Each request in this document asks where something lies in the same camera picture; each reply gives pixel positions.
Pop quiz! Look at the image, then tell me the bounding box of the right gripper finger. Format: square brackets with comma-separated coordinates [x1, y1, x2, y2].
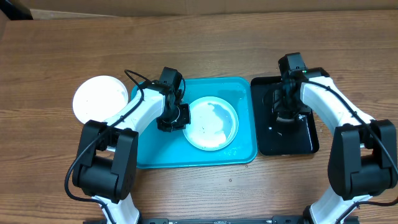
[272, 90, 284, 119]
[292, 104, 311, 119]

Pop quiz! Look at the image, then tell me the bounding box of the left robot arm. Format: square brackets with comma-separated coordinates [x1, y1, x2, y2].
[65, 87, 190, 223]

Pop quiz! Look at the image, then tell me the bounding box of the black corner object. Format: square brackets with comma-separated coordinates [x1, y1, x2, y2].
[1, 0, 33, 21]

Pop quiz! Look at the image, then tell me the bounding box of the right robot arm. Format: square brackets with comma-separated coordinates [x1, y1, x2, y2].
[274, 68, 397, 223]

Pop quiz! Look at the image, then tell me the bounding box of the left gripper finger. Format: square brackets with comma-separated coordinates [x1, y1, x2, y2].
[177, 103, 191, 128]
[156, 119, 180, 132]

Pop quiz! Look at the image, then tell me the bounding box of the teal plastic tray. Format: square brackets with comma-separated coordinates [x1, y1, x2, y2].
[137, 77, 257, 169]

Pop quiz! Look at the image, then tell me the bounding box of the black rectangular water tray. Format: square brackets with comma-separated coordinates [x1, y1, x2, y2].
[251, 76, 320, 156]

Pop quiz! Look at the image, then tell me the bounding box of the white pink-rimmed plate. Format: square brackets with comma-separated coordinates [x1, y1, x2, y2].
[72, 75, 129, 124]

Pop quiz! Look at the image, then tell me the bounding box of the green scrubbing sponge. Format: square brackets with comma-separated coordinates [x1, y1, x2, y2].
[276, 114, 302, 123]

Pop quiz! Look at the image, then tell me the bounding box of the light blue plate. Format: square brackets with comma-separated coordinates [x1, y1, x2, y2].
[183, 96, 239, 151]

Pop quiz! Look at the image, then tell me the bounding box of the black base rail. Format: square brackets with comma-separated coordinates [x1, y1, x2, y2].
[83, 215, 360, 224]

